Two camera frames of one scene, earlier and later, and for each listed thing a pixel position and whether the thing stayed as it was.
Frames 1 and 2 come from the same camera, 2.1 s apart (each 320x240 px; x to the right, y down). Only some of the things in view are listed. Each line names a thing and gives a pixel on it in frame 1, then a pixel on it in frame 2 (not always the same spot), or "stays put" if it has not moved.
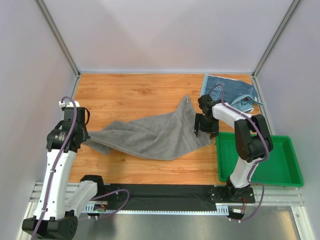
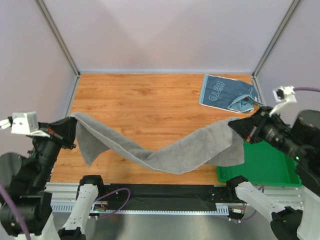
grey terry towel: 167,136 → 221,144
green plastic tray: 280,167 stays put
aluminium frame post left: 59,37 stays put
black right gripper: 204,127 → 253,130
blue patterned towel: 240,96 stays put
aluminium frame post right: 277,36 stays put
